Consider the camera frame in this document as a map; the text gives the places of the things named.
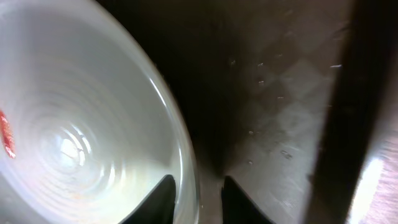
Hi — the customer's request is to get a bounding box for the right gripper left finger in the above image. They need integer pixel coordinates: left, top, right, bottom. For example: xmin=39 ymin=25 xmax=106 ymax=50
xmin=121 ymin=175 xmax=176 ymax=224

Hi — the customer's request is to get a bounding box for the red sauce stain blue plate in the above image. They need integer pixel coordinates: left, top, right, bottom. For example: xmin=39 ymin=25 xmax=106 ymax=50
xmin=1 ymin=111 xmax=16 ymax=159

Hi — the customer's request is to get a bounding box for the brown serving tray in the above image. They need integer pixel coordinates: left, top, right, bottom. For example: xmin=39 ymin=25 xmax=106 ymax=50
xmin=102 ymin=0 xmax=397 ymax=223

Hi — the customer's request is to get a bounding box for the pale blue plate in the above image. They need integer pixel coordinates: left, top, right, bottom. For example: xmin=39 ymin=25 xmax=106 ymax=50
xmin=1 ymin=1 xmax=199 ymax=223

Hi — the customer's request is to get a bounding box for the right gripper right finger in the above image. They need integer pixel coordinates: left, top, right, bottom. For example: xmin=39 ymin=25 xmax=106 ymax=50
xmin=221 ymin=176 xmax=274 ymax=224

